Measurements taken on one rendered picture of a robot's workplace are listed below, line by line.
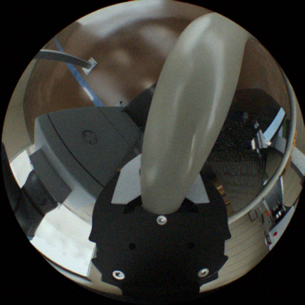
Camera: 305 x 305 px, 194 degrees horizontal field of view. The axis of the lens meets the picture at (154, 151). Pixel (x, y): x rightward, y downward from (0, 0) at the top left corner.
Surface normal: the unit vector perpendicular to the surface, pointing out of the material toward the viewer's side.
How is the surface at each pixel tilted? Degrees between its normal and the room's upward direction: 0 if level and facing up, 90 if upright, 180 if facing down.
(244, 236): 90
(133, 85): 0
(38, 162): 90
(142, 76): 0
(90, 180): 90
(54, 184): 90
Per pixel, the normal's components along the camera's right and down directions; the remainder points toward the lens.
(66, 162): 0.80, -0.52
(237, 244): -0.60, -0.73
